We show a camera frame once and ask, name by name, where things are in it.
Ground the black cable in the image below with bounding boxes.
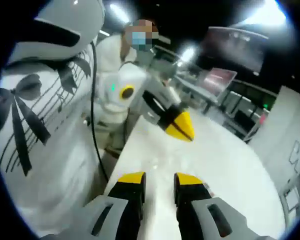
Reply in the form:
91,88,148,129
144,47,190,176
89,41,110,182

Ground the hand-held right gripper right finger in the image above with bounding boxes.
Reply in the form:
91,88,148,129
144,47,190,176
174,172,251,240

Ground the grey metal shelving unit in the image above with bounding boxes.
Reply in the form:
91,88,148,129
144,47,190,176
281,172,300,221

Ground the computer monitor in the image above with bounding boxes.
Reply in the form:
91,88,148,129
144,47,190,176
203,67,238,99

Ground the dark overhead screen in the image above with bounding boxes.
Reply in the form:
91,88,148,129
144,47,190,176
202,26,269,73

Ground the ceiling light strip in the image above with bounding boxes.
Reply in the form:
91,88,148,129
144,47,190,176
229,4,288,30

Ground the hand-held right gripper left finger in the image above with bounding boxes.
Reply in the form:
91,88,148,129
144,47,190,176
52,171,147,240

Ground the white printed shirt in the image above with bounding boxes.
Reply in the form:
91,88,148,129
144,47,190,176
0,47,121,238

